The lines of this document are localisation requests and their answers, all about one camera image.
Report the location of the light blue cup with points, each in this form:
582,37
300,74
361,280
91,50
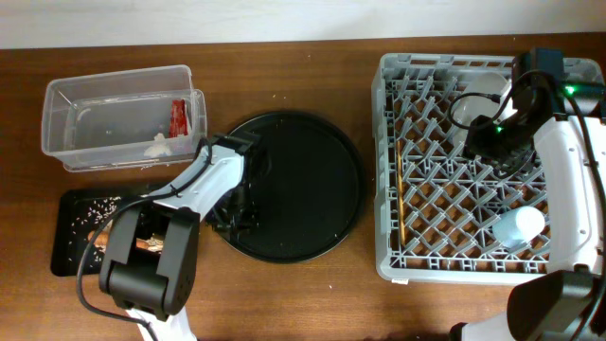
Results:
518,226

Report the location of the wooden chopstick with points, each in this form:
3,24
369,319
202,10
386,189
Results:
400,192

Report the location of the red snack wrapper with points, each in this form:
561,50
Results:
178,119

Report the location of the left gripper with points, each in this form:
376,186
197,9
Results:
218,222

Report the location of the grey plate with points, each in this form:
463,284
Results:
465,110

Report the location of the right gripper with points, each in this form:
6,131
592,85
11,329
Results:
475,145

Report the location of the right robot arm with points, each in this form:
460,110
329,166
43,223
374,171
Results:
567,303

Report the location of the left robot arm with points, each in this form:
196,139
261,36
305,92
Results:
150,258

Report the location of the white napkin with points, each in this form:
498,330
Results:
158,148

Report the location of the round black serving tray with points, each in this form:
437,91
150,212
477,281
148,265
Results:
314,192

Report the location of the clear plastic bin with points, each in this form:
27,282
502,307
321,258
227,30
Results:
107,121

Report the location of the food scraps and rice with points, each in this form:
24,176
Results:
85,218

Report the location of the grey dishwasher rack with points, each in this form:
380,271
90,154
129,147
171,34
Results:
450,202

